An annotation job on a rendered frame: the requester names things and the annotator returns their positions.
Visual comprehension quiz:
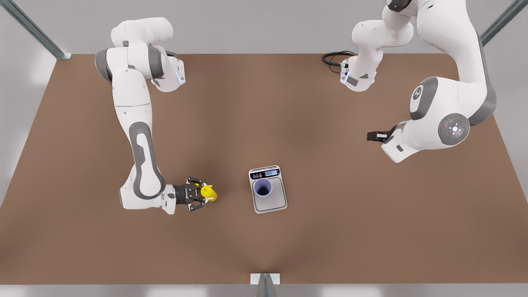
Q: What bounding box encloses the grey digital kitchen scale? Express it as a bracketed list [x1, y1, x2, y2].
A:
[249, 165, 288, 214]

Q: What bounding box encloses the pale lilac cup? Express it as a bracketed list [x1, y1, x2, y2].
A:
[254, 178, 273, 200]

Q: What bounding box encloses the silver frame post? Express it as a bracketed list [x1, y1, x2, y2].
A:
[0, 0, 72, 60]
[250, 273, 281, 297]
[480, 0, 528, 46]

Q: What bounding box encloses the black cable loop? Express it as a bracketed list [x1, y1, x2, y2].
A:
[322, 51, 356, 75]

